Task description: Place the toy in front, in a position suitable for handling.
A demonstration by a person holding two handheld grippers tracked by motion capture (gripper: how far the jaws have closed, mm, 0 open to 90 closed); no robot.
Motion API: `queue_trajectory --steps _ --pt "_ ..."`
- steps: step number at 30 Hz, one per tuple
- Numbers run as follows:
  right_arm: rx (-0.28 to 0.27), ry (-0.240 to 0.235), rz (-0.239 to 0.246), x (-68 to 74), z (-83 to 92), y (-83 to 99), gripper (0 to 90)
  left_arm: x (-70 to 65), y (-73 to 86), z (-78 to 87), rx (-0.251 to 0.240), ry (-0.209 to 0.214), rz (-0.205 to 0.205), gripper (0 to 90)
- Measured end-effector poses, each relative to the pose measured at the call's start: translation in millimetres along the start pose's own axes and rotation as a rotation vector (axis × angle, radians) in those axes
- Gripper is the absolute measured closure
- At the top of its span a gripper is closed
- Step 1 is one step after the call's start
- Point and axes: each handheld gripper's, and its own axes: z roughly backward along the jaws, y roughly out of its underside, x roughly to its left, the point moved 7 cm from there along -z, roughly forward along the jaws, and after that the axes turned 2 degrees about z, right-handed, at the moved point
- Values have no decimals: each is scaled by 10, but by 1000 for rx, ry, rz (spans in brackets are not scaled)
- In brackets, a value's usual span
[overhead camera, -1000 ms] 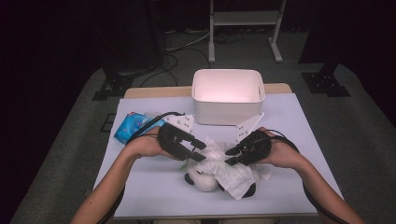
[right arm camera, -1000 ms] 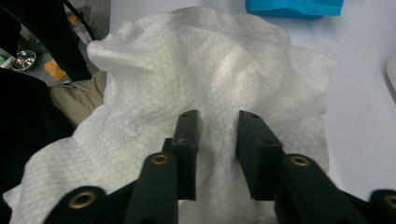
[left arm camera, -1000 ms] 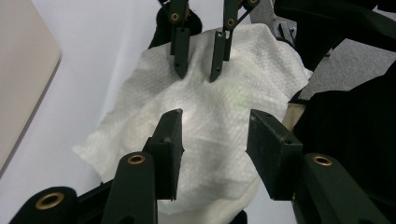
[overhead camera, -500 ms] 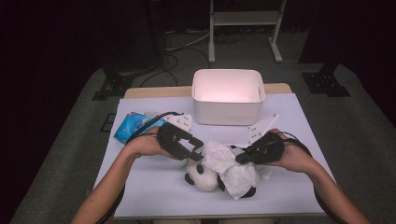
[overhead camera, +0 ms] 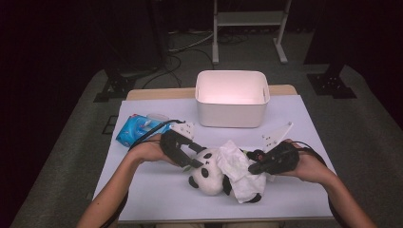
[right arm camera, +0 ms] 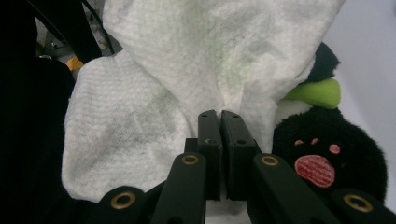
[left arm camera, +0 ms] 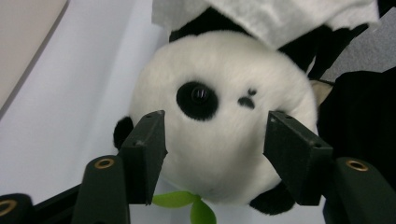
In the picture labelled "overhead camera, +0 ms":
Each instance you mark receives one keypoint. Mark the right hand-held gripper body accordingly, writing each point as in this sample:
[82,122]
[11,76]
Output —
[283,158]

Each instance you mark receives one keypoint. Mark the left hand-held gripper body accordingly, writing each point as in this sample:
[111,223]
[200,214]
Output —
[171,144]

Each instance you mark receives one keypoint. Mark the white wet wipe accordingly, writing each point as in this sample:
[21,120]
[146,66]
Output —
[239,171]

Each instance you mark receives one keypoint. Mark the panda plush toy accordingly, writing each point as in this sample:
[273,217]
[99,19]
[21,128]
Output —
[209,180]

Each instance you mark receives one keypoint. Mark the blue wet wipe packet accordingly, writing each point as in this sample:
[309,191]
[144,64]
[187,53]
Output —
[133,129]

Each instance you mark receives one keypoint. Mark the white plastic bin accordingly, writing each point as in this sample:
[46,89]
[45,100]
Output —
[233,115]

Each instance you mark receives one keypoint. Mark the person's left hand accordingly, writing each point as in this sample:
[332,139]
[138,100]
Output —
[147,150]

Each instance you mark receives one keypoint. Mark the person's right hand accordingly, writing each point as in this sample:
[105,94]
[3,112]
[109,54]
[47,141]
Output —
[312,167]

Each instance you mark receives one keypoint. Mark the black stand base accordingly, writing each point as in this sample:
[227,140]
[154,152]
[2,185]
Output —
[331,85]
[115,85]

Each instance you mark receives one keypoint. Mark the white metal stand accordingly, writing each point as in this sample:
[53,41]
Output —
[248,18]

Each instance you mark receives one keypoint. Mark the black floor bracket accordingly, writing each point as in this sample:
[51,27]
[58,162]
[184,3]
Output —
[105,126]

